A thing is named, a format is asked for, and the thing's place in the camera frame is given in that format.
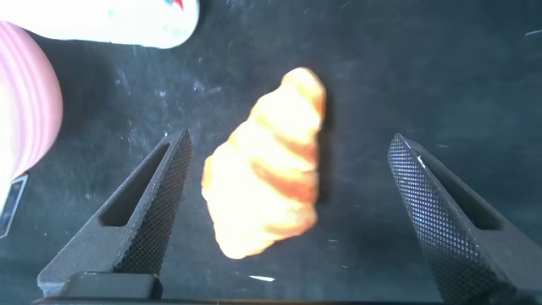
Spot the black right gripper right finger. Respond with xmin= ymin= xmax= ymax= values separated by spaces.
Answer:
xmin=387 ymin=133 xmax=542 ymax=304

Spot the gold and blue card box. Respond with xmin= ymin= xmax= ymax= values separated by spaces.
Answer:
xmin=0 ymin=174 xmax=29 ymax=239

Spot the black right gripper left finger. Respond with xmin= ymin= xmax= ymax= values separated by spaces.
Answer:
xmin=36 ymin=129 xmax=193 ymax=297

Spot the black table cloth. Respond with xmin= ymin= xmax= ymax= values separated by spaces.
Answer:
xmin=0 ymin=0 xmax=542 ymax=305

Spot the small white foil-lid drink bottle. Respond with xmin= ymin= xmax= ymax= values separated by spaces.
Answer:
xmin=0 ymin=0 xmax=201 ymax=50

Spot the pink bowl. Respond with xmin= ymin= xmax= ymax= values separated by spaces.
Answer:
xmin=0 ymin=20 xmax=64 ymax=204

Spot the croissant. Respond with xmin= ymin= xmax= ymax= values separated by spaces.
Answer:
xmin=201 ymin=66 xmax=328 ymax=260

